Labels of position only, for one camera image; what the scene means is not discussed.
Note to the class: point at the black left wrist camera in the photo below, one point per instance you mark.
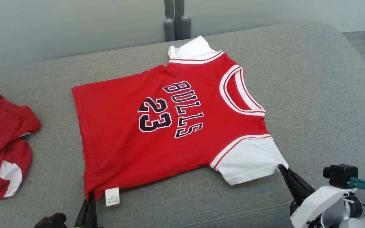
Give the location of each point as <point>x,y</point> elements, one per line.
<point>52,221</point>

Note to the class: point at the teal right camera connector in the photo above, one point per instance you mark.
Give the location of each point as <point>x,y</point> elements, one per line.
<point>360,183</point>

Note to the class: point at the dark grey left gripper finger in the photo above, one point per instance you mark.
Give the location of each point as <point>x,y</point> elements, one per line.
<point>89,215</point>

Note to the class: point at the red shorts white stripe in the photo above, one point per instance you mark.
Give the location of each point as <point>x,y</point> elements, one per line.
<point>2,123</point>

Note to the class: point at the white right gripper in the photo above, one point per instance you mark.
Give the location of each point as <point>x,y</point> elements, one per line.
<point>315,202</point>

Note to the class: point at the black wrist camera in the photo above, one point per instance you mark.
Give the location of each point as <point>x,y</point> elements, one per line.
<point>52,221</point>
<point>344,175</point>

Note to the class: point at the grey partition post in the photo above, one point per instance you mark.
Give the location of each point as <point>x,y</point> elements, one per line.
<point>169,8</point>

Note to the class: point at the red Bulls jersey shirt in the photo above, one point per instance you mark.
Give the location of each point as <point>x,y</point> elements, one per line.
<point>112,126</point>

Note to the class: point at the grey rounded post foot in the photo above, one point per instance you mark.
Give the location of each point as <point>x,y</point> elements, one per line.
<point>169,30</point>
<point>185,28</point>

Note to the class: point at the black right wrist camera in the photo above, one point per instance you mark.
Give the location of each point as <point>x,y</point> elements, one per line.
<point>344,175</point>

